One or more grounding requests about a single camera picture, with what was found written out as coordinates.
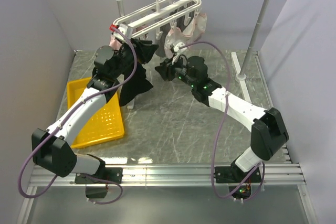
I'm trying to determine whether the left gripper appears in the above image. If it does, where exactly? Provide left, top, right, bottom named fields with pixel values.
left=111, top=37, right=159, bottom=78

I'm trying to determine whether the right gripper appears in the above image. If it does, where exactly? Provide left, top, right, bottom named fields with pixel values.
left=155, top=54, right=197, bottom=88

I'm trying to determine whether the white clip hanger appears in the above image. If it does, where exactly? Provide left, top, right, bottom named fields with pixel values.
left=112, top=0, right=202, bottom=40

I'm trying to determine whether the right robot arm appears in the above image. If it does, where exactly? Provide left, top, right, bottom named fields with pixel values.
left=155, top=56, right=289, bottom=182

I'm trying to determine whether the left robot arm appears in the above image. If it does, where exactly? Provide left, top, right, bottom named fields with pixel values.
left=31, top=39, right=159, bottom=183

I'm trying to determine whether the pink underwear black trim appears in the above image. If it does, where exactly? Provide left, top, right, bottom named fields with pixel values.
left=109, top=25, right=148, bottom=50

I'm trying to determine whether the white underwear pink trim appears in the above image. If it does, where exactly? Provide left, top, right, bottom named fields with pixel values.
left=164, top=13, right=207, bottom=58

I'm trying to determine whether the grey striped underwear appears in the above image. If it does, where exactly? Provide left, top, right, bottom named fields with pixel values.
left=155, top=11, right=195, bottom=58

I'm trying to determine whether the white rack left foot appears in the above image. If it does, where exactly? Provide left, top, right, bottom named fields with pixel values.
left=127, top=98, right=135, bottom=109

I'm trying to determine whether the yellow plastic tray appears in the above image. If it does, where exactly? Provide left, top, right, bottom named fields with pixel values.
left=67, top=78, right=125, bottom=149

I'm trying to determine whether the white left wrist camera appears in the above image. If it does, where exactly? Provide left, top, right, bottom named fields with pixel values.
left=109, top=24, right=133, bottom=38

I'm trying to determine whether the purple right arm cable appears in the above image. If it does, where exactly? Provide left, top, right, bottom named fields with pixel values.
left=178, top=41, right=265, bottom=200

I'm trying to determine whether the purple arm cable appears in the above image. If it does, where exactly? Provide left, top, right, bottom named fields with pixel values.
left=178, top=41, right=265, bottom=200
left=17, top=29, right=138, bottom=205

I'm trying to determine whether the aluminium table edge rail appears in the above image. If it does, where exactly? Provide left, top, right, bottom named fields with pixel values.
left=28, top=163, right=307, bottom=187

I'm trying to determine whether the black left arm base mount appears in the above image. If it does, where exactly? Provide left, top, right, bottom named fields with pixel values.
left=75, top=167, right=123, bottom=184

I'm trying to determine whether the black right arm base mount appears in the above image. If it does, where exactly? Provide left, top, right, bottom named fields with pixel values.
left=214, top=166, right=261, bottom=184

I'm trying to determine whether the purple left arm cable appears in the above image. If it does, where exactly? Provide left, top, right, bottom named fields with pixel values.
left=17, top=29, right=138, bottom=205

